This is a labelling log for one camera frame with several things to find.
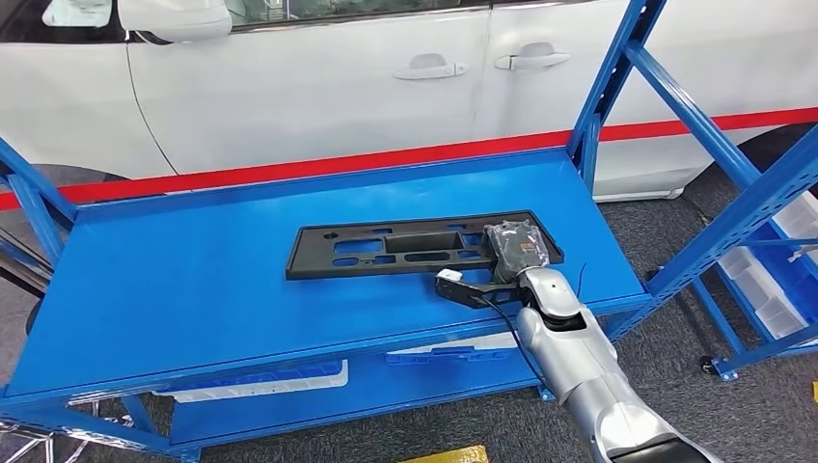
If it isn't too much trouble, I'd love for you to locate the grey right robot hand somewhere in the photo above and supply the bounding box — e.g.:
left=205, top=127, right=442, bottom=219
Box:
left=483, top=219, right=552, bottom=285

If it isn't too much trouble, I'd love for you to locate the black plastic bracket part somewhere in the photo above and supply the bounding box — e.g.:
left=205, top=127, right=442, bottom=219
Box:
left=286, top=210, right=565, bottom=282

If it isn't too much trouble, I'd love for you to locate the blue metal shelf rack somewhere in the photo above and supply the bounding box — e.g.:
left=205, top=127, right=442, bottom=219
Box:
left=0, top=0, right=818, bottom=463

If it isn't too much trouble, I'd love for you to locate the red barrier belt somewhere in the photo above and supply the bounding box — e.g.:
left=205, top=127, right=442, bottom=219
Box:
left=0, top=107, right=818, bottom=213

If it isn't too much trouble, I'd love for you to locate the yellow floor tape square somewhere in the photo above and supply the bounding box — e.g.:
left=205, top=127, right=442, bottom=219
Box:
left=398, top=445, right=491, bottom=463

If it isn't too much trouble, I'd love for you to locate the blue wheeled rack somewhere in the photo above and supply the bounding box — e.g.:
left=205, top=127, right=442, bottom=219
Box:
left=691, top=185, right=818, bottom=385

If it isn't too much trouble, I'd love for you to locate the white car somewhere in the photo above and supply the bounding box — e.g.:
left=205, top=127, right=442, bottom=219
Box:
left=0, top=0, right=818, bottom=204

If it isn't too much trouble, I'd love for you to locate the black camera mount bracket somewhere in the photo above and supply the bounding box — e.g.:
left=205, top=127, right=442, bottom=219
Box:
left=435, top=273, right=532, bottom=312

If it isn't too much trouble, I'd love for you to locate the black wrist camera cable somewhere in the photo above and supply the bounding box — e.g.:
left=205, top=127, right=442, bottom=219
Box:
left=477, top=296, right=559, bottom=393

